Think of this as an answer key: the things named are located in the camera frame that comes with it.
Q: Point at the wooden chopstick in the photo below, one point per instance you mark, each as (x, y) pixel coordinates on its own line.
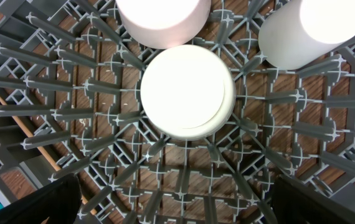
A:
(29, 134)

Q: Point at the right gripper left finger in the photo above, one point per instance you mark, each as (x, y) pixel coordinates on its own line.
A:
(57, 202)

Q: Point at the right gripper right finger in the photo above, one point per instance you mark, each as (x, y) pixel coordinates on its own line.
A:
(293, 202)

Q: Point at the grey dishwasher rack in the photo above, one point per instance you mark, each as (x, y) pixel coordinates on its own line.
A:
(72, 73)

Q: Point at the pale green bowl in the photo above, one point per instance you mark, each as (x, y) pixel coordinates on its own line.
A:
(187, 92)

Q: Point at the pink plastic bowl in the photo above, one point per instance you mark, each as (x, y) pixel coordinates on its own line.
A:
(162, 24)

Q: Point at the white plastic cup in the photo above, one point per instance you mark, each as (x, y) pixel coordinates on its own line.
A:
(302, 30)

